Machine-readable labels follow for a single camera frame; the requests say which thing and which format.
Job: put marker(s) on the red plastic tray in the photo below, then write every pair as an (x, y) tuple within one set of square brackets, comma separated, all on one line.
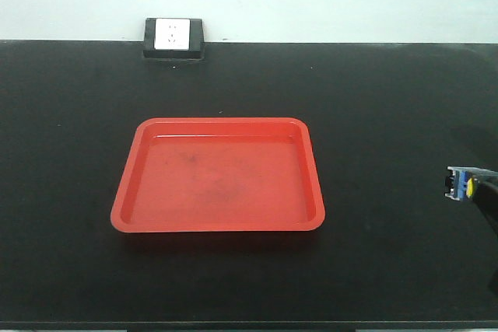
[(219, 174)]

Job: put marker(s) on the black white power socket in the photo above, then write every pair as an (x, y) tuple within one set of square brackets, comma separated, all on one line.
[(173, 39)]

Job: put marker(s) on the yellow mushroom push button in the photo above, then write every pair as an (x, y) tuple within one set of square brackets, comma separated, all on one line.
[(461, 182)]

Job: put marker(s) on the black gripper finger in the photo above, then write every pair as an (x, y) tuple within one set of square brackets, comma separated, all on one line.
[(482, 191)]

